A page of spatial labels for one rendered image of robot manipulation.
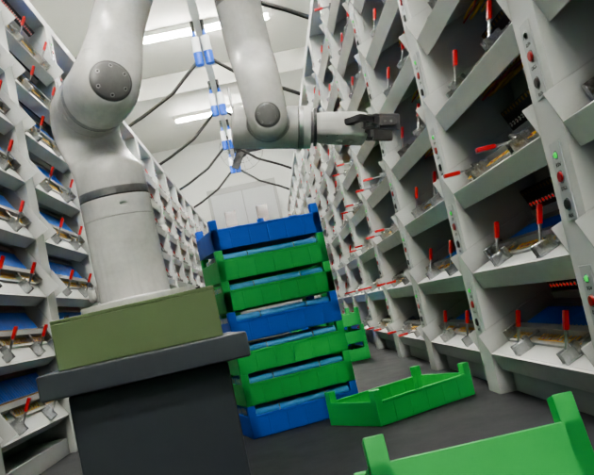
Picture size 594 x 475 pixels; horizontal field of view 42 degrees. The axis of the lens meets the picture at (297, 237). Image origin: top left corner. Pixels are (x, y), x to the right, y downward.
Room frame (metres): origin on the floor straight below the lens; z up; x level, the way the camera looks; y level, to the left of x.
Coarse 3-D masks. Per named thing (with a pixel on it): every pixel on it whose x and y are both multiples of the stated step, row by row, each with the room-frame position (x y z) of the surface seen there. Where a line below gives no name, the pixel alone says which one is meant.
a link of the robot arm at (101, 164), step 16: (64, 112) 1.28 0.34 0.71; (64, 128) 1.32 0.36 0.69; (80, 128) 1.29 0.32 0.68; (64, 144) 1.33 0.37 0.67; (80, 144) 1.33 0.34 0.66; (96, 144) 1.34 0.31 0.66; (112, 144) 1.35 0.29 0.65; (64, 160) 1.33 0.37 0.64; (80, 160) 1.29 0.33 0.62; (96, 160) 1.27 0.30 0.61; (112, 160) 1.27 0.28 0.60; (128, 160) 1.28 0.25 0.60; (80, 176) 1.27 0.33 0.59; (96, 176) 1.26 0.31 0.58; (112, 176) 1.26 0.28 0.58; (128, 176) 1.27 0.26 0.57; (144, 176) 1.32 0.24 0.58; (80, 192) 1.28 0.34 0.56; (96, 192) 1.26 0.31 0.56; (112, 192) 1.26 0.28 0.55
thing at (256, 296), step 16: (320, 272) 2.03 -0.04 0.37; (224, 288) 1.94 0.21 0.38; (240, 288) 1.96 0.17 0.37; (256, 288) 1.97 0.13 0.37; (272, 288) 1.98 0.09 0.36; (288, 288) 2.00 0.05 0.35; (304, 288) 2.01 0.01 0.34; (320, 288) 2.03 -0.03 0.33; (224, 304) 1.95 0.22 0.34; (240, 304) 1.95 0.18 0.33; (256, 304) 1.97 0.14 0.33
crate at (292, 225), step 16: (208, 224) 1.94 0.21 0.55; (256, 224) 1.98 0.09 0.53; (272, 224) 2.00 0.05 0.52; (288, 224) 2.01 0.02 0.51; (304, 224) 2.02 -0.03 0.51; (320, 224) 2.04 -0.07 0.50; (208, 240) 1.98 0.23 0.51; (224, 240) 1.95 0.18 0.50; (240, 240) 1.97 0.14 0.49; (256, 240) 1.98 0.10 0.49; (272, 240) 2.00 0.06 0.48; (288, 240) 2.10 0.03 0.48; (208, 256) 2.06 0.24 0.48
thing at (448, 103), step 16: (496, 0) 1.21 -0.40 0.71; (496, 16) 1.66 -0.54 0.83; (496, 32) 1.36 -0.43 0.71; (512, 32) 1.23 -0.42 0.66; (496, 48) 1.31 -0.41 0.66; (512, 48) 1.26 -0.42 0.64; (480, 64) 1.41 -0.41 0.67; (496, 64) 1.35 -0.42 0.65; (512, 64) 1.56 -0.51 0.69; (464, 80) 1.52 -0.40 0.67; (480, 80) 1.46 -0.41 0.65; (496, 80) 1.67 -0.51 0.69; (432, 96) 1.81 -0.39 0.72; (448, 96) 1.80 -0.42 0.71; (464, 96) 1.58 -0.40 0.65; (432, 112) 1.81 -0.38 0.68; (448, 112) 1.72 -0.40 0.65; (448, 128) 1.79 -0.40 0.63
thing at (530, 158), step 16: (528, 112) 1.21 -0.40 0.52; (528, 144) 1.27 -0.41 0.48; (464, 160) 1.81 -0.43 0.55; (480, 160) 1.80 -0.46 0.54; (512, 160) 1.37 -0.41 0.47; (528, 160) 1.31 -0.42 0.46; (544, 160) 1.25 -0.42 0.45; (464, 176) 1.81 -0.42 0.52; (480, 176) 1.57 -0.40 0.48; (496, 176) 1.49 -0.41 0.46; (512, 176) 1.42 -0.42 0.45; (464, 192) 1.73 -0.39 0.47; (480, 192) 1.63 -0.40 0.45; (464, 208) 1.81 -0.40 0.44
